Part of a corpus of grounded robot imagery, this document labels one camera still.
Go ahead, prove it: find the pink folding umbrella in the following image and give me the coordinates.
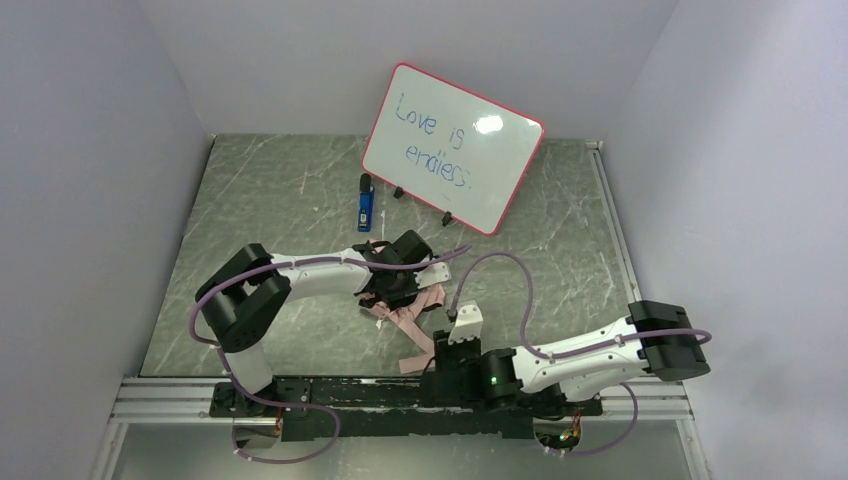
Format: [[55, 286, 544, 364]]
[[354, 231, 446, 374]]

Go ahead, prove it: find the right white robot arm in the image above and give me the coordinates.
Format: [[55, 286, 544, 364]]
[[420, 300, 712, 418]]

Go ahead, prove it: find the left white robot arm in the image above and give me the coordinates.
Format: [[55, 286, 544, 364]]
[[195, 230, 445, 398]]

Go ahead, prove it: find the blue whiteboard marker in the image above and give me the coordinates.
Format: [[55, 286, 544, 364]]
[[357, 173, 375, 232]]

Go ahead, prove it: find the red-framed whiteboard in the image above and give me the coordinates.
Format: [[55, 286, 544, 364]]
[[361, 63, 545, 236]]

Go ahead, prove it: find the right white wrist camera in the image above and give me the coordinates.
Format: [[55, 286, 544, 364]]
[[448, 301, 484, 344]]

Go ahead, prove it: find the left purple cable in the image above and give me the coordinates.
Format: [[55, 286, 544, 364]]
[[188, 243, 473, 465]]

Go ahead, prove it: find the purple cable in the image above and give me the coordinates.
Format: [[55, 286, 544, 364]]
[[447, 251, 713, 460], [188, 243, 473, 465]]

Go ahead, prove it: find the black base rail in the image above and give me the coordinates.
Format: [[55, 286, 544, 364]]
[[208, 376, 603, 442]]

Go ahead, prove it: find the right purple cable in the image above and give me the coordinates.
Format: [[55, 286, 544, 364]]
[[447, 251, 713, 460]]

